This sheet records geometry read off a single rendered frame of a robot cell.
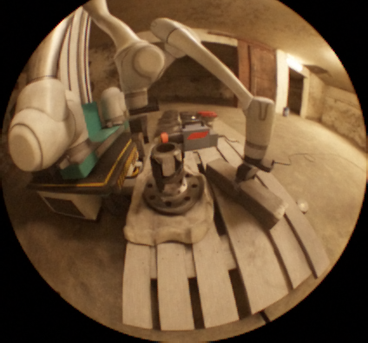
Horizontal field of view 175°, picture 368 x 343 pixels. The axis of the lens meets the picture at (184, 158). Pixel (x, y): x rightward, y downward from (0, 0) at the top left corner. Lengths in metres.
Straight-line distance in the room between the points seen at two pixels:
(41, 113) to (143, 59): 0.24
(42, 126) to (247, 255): 0.65
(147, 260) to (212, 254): 0.22
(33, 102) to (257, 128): 0.57
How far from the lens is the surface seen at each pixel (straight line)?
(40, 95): 0.33
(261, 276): 0.50
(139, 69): 0.27
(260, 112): 0.39
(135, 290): 0.48
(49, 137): 0.29
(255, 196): 0.52
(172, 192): 0.49
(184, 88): 9.46
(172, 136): 0.88
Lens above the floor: 0.59
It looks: 32 degrees down
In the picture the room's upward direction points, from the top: 3 degrees counter-clockwise
